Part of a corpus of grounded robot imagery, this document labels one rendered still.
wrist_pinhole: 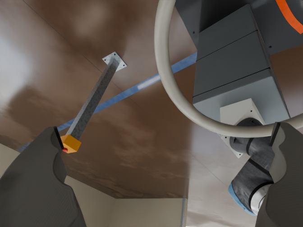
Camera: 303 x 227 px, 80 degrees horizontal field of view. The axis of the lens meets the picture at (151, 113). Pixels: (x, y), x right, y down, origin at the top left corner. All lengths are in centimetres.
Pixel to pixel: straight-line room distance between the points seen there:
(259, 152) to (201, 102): 37
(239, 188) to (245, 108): 38
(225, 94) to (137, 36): 112
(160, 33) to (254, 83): 68
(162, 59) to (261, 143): 65
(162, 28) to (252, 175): 71
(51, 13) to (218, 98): 172
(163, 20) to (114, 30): 154
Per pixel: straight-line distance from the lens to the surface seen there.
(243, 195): 90
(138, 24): 180
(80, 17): 201
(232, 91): 100
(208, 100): 104
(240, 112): 100
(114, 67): 199
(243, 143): 96
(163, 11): 38
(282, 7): 175
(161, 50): 39
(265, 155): 90
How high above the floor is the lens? 158
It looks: 38 degrees down
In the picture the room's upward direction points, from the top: 165 degrees counter-clockwise
